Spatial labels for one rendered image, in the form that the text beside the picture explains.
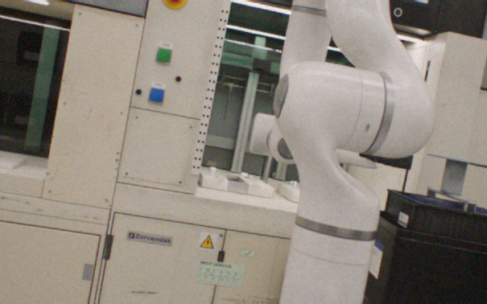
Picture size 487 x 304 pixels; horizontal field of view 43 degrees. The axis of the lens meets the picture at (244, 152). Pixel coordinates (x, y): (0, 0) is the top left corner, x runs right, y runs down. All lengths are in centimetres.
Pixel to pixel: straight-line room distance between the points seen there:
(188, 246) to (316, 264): 76
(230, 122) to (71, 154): 104
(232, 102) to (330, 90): 165
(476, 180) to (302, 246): 99
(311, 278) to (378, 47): 35
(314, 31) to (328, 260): 53
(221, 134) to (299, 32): 129
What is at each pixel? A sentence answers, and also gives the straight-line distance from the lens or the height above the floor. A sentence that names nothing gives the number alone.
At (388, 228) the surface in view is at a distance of 129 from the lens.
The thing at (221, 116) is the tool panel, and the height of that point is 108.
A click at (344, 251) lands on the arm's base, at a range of 89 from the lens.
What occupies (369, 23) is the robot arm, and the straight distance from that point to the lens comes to 97.
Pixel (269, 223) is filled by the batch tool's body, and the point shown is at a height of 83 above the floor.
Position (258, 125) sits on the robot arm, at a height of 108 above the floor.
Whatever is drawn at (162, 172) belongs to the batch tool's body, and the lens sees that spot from 158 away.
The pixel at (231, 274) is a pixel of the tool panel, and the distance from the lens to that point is 164.
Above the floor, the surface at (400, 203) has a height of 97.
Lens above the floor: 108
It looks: 3 degrees down
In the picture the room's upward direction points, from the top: 11 degrees clockwise
